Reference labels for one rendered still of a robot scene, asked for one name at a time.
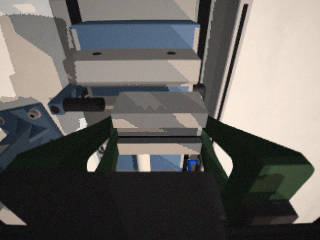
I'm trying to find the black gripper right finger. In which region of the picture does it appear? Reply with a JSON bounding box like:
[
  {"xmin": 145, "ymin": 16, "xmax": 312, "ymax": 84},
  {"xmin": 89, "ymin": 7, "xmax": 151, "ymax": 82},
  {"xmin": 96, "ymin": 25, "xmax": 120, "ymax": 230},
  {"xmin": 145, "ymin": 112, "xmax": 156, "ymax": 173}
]
[{"xmin": 200, "ymin": 115, "xmax": 315, "ymax": 226}]

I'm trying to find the grey metal block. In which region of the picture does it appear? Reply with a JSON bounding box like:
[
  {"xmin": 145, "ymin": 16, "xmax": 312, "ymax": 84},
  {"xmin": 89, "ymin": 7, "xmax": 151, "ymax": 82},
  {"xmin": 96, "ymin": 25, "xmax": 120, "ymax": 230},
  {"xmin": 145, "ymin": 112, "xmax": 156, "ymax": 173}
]
[{"xmin": 111, "ymin": 92, "xmax": 208, "ymax": 155}]

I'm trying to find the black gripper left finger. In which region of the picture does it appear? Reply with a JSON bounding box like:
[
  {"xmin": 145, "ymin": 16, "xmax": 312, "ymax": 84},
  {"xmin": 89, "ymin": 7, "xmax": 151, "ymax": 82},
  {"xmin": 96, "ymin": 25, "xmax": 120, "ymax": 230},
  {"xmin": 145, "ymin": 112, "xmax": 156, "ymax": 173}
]
[{"xmin": 4, "ymin": 116, "xmax": 119, "ymax": 171}]

